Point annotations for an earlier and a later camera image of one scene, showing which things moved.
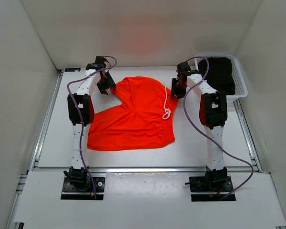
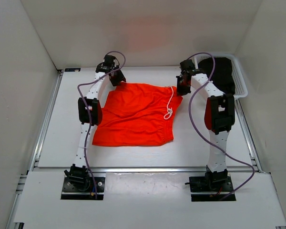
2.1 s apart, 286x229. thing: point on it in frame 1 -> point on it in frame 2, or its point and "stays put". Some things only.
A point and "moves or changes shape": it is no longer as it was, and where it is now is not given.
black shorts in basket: x=219 y=75 stays put
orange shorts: x=144 y=119 moves or changes shape
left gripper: x=110 y=84 -> x=121 y=78
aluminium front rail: x=148 y=169 stays put
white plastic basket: x=240 y=89 stays put
